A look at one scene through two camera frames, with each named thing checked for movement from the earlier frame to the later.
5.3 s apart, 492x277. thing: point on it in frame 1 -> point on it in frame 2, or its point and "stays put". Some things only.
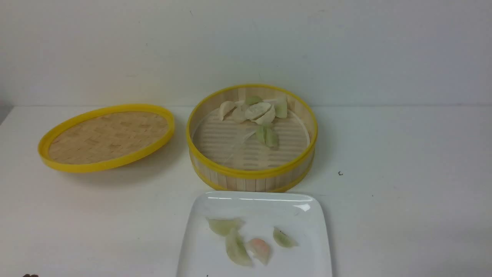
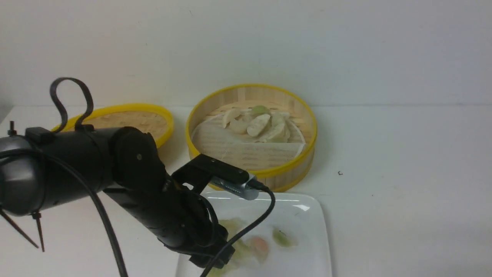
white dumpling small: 239,114 -> 240,126
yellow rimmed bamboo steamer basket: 251,138 stays put
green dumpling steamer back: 250,100 -> 259,109
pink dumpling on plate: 260,249 stays put
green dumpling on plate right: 282,239 stays put
